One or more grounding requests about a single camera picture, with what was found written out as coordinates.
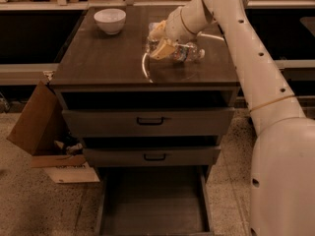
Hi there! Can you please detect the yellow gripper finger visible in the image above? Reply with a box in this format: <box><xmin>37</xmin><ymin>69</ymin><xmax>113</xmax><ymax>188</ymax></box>
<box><xmin>150</xmin><ymin>38</ymin><xmax>176</xmax><ymax>60</ymax></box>
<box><xmin>148</xmin><ymin>19</ymin><xmax>167</xmax><ymax>41</ymax></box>

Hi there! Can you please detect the crinkled clear water bottle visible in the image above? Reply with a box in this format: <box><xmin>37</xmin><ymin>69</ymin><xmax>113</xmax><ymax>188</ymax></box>
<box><xmin>146</xmin><ymin>37</ymin><xmax>206</xmax><ymax>64</ymax></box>

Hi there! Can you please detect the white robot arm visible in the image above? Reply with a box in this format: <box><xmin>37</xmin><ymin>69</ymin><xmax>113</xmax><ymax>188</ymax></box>
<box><xmin>149</xmin><ymin>0</ymin><xmax>315</xmax><ymax>236</ymax></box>

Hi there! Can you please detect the labelled plastic bottle on counter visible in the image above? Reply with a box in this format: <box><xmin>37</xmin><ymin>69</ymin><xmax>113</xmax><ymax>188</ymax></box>
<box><xmin>148</xmin><ymin>22</ymin><xmax>168</xmax><ymax>41</ymax></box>

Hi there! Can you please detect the dark wooden drawer cabinet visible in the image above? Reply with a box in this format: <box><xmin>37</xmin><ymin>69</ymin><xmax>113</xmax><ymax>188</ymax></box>
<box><xmin>48</xmin><ymin>5</ymin><xmax>246</xmax><ymax>236</ymax></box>

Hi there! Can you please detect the open bottom drawer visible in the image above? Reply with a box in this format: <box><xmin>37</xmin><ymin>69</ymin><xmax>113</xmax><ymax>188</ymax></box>
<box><xmin>95</xmin><ymin>166</ymin><xmax>214</xmax><ymax>236</ymax></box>

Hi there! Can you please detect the white ceramic bowl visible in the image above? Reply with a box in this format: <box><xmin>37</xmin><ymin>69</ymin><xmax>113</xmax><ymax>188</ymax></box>
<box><xmin>94</xmin><ymin>8</ymin><xmax>126</xmax><ymax>34</ymax></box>

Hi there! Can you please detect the crumpled trash in box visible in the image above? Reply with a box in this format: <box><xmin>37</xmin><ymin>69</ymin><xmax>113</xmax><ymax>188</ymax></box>
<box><xmin>54</xmin><ymin>141</ymin><xmax>83</xmax><ymax>155</ymax></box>

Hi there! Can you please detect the open cardboard box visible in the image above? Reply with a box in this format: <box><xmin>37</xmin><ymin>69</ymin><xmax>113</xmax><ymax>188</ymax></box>
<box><xmin>7</xmin><ymin>82</ymin><xmax>99</xmax><ymax>184</ymax></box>

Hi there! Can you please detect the top drawer with handle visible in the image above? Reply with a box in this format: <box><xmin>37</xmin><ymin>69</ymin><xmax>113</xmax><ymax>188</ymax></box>
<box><xmin>62</xmin><ymin>108</ymin><xmax>234</xmax><ymax>138</ymax></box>

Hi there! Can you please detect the drawer with handle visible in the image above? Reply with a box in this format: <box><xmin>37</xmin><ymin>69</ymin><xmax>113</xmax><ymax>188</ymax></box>
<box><xmin>62</xmin><ymin>108</ymin><xmax>234</xmax><ymax>138</ymax></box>
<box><xmin>83</xmin><ymin>147</ymin><xmax>221</xmax><ymax>167</ymax></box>

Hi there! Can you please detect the middle drawer with handle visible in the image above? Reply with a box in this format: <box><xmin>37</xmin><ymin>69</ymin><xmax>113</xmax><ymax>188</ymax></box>
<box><xmin>83</xmin><ymin>147</ymin><xmax>221</xmax><ymax>167</ymax></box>

